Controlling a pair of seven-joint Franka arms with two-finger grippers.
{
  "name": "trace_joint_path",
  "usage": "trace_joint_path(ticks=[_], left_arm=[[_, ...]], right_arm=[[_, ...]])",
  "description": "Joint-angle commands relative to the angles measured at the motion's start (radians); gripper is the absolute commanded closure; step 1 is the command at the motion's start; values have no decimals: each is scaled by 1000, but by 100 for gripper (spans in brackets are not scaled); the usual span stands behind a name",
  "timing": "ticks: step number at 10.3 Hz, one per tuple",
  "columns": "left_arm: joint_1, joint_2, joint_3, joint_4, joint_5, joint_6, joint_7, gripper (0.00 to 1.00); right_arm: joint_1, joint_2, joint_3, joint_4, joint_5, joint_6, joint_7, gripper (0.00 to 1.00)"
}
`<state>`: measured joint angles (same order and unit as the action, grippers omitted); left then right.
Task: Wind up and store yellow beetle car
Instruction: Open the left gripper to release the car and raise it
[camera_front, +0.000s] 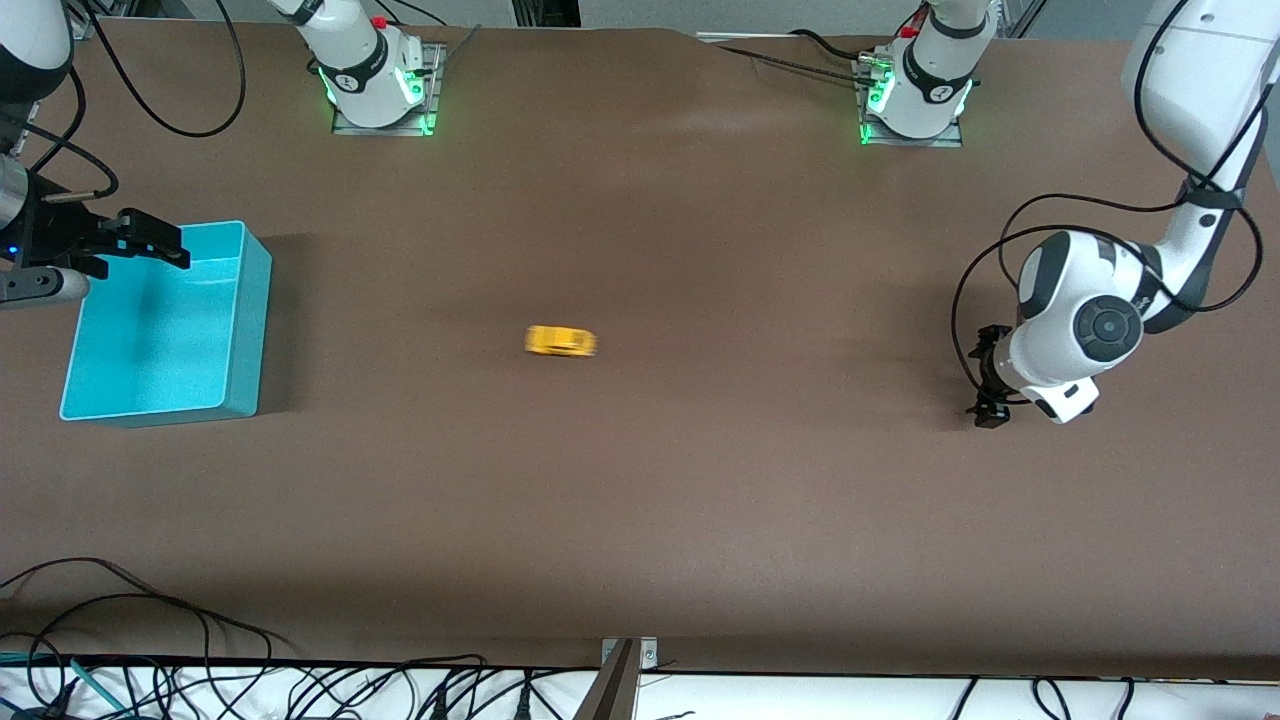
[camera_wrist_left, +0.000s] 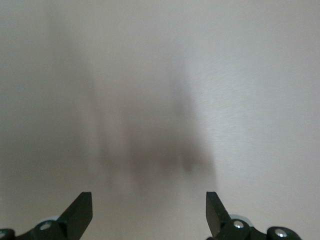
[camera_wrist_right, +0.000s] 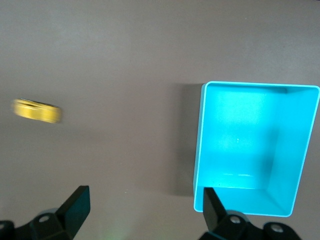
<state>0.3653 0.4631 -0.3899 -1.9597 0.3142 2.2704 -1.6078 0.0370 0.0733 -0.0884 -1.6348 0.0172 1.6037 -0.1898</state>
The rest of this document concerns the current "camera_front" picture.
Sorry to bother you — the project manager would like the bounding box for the yellow toy beetle car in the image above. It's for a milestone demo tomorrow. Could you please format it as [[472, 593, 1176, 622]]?
[[523, 324, 599, 359]]

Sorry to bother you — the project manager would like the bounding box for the teal plastic bin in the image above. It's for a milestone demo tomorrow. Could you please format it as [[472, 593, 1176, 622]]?
[[58, 220, 273, 429]]

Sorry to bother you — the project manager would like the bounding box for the grey metal pole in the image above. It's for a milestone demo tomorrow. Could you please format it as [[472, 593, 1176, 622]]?
[[572, 640, 641, 720]]

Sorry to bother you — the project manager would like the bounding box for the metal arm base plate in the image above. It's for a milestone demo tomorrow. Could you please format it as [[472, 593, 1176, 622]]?
[[855, 55, 966, 149], [330, 42, 443, 138]]

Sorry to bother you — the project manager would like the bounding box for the aluminium frame profile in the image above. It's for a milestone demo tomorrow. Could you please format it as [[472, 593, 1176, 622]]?
[[1000, 0, 1049, 39]]

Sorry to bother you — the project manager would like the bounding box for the thick black cable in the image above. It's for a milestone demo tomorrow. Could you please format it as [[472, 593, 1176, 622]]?
[[790, 28, 879, 61]]

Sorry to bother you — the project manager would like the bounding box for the thin black cable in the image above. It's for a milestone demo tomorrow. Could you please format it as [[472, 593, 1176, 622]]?
[[715, 44, 873, 85]]

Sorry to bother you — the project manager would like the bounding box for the small metal bracket plate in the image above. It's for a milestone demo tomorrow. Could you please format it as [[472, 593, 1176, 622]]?
[[600, 636, 659, 673]]

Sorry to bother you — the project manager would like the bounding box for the teal cable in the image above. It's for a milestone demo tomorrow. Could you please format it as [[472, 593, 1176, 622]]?
[[0, 650, 129, 711]]

